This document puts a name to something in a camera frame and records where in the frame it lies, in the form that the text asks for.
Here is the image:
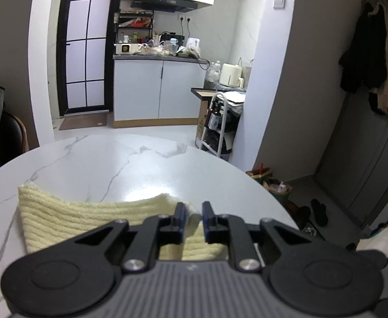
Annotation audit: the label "pale yellow knitted towel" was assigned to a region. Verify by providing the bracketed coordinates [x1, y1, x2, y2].
[18, 183, 228, 261]

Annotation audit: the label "white wall switch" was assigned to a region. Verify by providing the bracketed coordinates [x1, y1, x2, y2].
[273, 0, 286, 9]

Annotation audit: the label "black framed glass door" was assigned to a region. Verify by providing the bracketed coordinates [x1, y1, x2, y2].
[56, 0, 120, 116]

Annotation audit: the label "dark glass bottle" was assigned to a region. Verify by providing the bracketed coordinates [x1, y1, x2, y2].
[208, 100, 221, 131]

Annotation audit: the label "black spice shelf rack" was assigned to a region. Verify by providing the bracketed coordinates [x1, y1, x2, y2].
[114, 10, 155, 44]

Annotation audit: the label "brown door mat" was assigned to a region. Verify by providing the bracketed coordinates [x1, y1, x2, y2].
[59, 113, 107, 131]

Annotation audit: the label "black shoes on floor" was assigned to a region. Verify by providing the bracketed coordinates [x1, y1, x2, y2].
[286, 198, 329, 239]

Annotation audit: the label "black range hood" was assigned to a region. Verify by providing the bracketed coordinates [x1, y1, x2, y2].
[131, 0, 198, 13]

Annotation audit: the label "white sock foot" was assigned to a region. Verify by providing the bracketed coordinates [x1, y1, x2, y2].
[355, 226, 388, 258]

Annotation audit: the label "white lower kitchen cabinet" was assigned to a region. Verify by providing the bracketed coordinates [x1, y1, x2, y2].
[113, 55, 210, 128]

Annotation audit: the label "white rolling cart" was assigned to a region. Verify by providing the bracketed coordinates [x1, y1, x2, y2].
[191, 88, 246, 161]

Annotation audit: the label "white countertop appliance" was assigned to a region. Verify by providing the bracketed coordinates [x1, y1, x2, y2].
[114, 43, 142, 55]

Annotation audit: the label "wooden chair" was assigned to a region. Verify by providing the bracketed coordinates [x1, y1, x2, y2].
[0, 110, 29, 157]

